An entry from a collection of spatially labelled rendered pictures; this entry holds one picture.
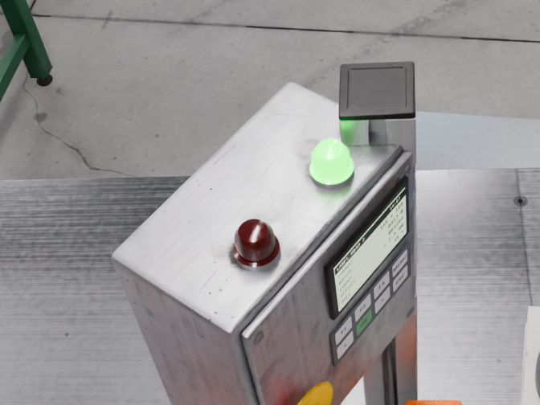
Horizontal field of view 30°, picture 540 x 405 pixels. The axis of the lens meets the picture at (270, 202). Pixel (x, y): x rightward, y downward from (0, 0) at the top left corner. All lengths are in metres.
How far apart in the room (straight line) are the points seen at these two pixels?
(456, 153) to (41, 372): 0.64
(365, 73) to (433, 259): 0.75
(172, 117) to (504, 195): 1.48
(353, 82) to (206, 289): 0.16
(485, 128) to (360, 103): 0.90
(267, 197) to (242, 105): 2.14
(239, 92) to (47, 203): 1.34
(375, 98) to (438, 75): 2.16
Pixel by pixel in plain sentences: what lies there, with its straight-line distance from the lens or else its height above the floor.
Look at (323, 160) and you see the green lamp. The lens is 0.57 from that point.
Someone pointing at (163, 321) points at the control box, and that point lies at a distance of 0.60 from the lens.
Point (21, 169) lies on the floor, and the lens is 2.74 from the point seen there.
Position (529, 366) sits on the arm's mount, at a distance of 1.21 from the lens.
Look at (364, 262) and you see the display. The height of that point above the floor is 1.43.
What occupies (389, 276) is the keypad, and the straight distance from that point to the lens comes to 0.67.
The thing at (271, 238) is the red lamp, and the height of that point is 1.49.
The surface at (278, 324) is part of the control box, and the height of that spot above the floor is 1.45.
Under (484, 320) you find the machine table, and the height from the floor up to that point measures 0.83.
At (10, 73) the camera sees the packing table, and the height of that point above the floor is 0.18.
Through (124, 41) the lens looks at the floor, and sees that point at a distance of 3.00.
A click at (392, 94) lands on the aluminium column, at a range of 0.60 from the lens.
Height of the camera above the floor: 1.93
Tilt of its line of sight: 51 degrees down
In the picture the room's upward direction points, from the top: 11 degrees counter-clockwise
